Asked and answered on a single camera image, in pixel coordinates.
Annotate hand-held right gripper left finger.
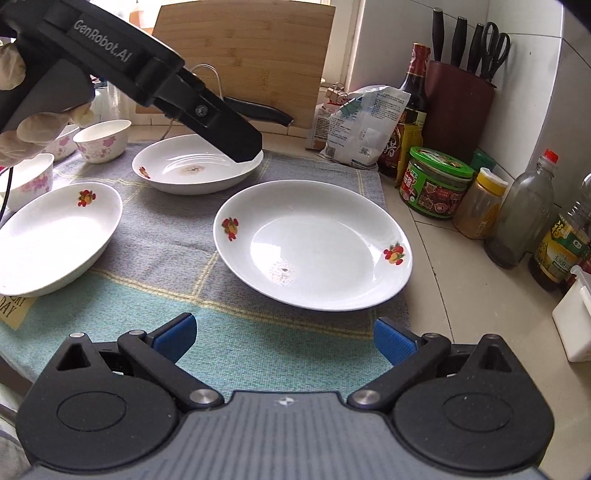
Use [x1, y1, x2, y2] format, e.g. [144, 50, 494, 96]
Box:
[55, 313, 225, 412]

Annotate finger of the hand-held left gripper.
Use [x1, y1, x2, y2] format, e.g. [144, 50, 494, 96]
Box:
[154, 67, 264, 163]

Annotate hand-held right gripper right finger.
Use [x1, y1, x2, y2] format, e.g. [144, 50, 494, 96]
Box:
[347, 318, 527, 411]

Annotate white floral bowl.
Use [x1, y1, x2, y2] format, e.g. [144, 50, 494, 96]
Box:
[72, 119, 133, 165]
[46, 124, 81, 162]

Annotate wide white bowl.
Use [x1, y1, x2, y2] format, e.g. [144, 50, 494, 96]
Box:
[0, 152, 55, 213]

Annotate person's left hand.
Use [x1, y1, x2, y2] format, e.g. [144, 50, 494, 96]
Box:
[0, 39, 92, 166]

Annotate bamboo cutting board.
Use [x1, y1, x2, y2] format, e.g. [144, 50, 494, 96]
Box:
[135, 4, 336, 139]

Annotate plaid grey teal table mat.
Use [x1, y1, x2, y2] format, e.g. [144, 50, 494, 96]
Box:
[0, 141, 411, 402]

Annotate red white packet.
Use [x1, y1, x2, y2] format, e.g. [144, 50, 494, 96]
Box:
[305, 102, 342, 151]

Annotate white printed bag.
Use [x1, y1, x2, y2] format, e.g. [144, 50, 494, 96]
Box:
[318, 85, 411, 171]

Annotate yellow-lid spice jar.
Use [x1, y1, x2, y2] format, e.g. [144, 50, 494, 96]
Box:
[452, 167, 509, 240]

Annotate green-lid sauce jar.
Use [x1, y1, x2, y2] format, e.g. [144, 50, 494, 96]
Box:
[399, 146, 475, 220]

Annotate yellow cloth label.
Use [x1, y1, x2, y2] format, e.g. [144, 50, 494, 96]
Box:
[0, 293, 38, 330]

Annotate red-cap glass bottle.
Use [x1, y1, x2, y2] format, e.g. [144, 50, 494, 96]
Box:
[485, 148, 559, 269]

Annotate white plastic container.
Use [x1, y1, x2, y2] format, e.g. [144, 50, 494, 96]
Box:
[552, 265, 591, 363]

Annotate dark labelled sauce bottle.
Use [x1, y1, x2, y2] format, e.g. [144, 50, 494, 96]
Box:
[529, 173, 591, 292]

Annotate dark soy sauce bottle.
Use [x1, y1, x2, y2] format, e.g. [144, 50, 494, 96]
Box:
[378, 43, 431, 178]

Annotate small green-cap jar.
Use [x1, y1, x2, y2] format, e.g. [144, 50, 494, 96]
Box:
[470, 150, 497, 174]

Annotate dark red knife block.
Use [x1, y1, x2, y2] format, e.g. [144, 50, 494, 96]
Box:
[422, 60, 496, 164]

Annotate black kitchen scissors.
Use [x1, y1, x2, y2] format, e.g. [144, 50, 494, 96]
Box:
[480, 21, 511, 79]

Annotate black-handled kitchen knife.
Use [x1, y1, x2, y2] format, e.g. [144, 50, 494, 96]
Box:
[224, 95, 295, 128]

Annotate black cable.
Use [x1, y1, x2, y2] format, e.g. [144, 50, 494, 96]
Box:
[0, 166, 14, 227]

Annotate black-handled block knife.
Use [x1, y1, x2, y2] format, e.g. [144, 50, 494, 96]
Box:
[467, 22, 485, 72]
[451, 16, 468, 68]
[433, 8, 445, 63]

